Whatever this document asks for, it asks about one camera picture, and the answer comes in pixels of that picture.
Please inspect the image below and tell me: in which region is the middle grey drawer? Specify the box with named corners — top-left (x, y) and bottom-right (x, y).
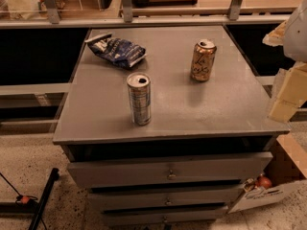
top-left (88, 185), bottom-right (243, 211)

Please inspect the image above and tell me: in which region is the top grey drawer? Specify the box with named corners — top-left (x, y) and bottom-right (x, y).
top-left (67, 152), bottom-right (272, 188)

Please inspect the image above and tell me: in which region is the open cardboard box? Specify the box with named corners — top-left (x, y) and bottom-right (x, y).
top-left (229, 133), bottom-right (307, 213)

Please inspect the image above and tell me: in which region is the grey drawer cabinet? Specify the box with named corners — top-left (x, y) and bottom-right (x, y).
top-left (54, 26), bottom-right (288, 216)

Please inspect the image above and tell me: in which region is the bottom grey drawer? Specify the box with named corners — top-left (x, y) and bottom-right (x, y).
top-left (102, 205), bottom-right (228, 226)

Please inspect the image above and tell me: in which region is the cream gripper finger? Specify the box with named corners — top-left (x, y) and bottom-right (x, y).
top-left (268, 61), bottom-right (307, 123)
top-left (262, 21), bottom-right (287, 47)

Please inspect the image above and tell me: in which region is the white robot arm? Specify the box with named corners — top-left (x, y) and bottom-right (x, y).
top-left (262, 0), bottom-right (307, 123)

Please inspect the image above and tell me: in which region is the metal railing frame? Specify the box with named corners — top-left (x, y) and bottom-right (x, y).
top-left (0, 0), bottom-right (303, 29)

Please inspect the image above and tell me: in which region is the blue chip bag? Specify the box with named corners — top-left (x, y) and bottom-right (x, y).
top-left (85, 33), bottom-right (146, 69)

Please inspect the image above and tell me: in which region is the gold soda can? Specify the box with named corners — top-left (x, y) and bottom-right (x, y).
top-left (191, 38), bottom-right (217, 81)

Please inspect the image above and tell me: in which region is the black cable with orange clip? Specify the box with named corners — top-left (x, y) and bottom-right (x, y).
top-left (0, 172), bottom-right (39, 206)

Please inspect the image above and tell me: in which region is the red round object in box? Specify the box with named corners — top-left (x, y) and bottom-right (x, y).
top-left (256, 174), bottom-right (272, 189)

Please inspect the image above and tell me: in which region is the grey drawer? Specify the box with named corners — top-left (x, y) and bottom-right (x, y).
top-left (67, 152), bottom-right (272, 188)
top-left (102, 205), bottom-right (228, 226)
top-left (88, 185), bottom-right (243, 211)

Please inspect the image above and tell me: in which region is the silver blue redbull can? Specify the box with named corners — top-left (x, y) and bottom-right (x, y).
top-left (127, 72), bottom-right (151, 126)

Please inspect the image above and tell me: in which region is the black tripod leg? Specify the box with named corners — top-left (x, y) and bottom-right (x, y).
top-left (28, 168), bottom-right (59, 230)

